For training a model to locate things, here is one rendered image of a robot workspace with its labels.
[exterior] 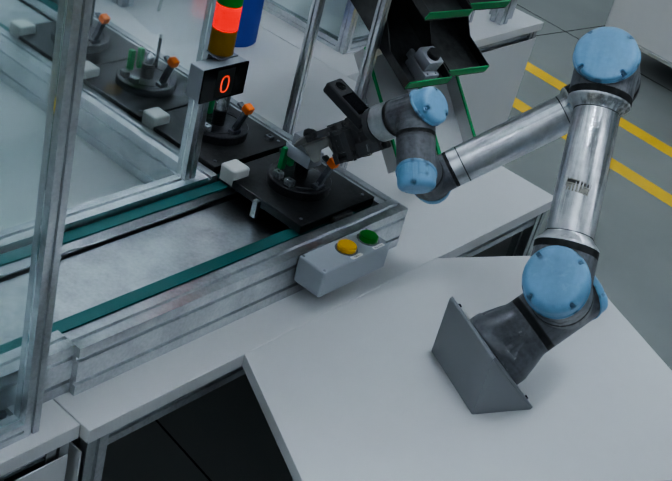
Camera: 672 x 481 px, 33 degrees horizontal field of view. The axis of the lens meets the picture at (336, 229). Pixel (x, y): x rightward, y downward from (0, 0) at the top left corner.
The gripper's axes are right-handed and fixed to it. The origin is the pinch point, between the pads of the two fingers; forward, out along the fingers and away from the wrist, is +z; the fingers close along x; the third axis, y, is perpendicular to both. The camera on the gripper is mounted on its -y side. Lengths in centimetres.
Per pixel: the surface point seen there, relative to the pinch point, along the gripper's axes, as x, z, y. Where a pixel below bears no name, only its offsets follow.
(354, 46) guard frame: 90, 56, -23
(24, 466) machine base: -84, 1, 36
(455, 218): 40.1, 0.8, 28.7
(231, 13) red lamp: -20.3, -11.5, -26.2
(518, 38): 175, 55, -12
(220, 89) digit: -19.9, -1.4, -14.1
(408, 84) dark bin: 20.1, -14.3, -3.9
